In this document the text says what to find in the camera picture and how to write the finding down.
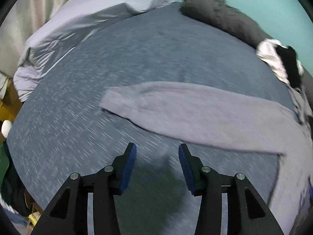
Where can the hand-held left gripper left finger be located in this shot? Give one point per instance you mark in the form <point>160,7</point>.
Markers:
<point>127,169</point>

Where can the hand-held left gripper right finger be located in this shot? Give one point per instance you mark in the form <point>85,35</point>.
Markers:
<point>187,169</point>

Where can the grey quilted sweatshirt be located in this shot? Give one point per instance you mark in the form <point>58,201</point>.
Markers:
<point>195,107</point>

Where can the dark clothes pile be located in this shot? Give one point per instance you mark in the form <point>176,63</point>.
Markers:
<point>12,191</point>

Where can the green cloth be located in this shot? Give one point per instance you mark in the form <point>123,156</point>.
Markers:
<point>3,156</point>

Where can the white round object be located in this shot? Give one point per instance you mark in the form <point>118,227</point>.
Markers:
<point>6,127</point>

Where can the grey knit garment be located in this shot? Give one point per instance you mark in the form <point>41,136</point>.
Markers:
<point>303,102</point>

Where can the white garment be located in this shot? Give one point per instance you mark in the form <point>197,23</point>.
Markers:
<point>269,53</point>

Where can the black garment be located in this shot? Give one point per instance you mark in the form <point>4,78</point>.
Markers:
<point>289,63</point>

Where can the light grey blanket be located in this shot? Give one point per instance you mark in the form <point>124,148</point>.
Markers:
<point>73,24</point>

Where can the dark grey duvet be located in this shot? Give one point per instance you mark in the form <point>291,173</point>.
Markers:
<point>220,12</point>

